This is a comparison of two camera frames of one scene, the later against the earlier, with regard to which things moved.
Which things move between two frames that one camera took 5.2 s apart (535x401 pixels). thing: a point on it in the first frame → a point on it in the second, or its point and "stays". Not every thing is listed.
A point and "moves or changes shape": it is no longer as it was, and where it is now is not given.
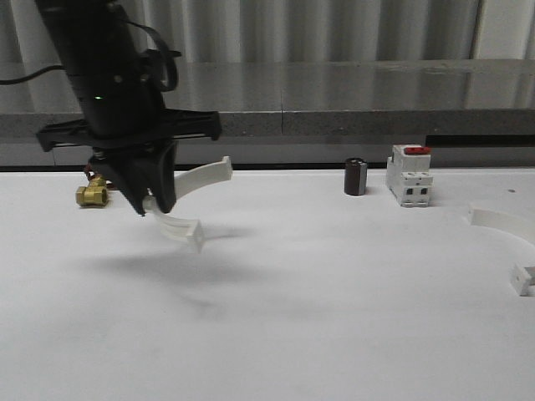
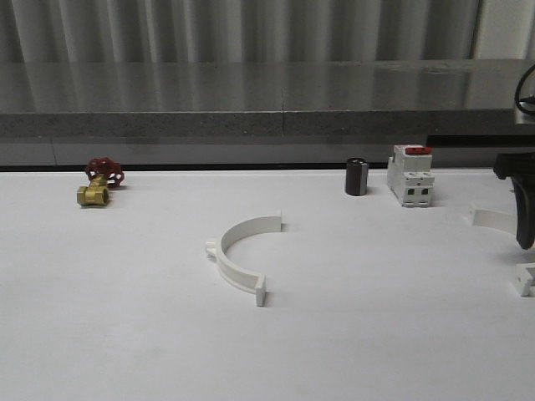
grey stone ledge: [311, 113] stays
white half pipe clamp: [522, 275] moves or changes shape
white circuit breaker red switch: [408, 175] stays
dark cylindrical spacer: [355, 176] stays
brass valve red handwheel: [95, 194] stays
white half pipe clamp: [185, 182] → [234, 232]
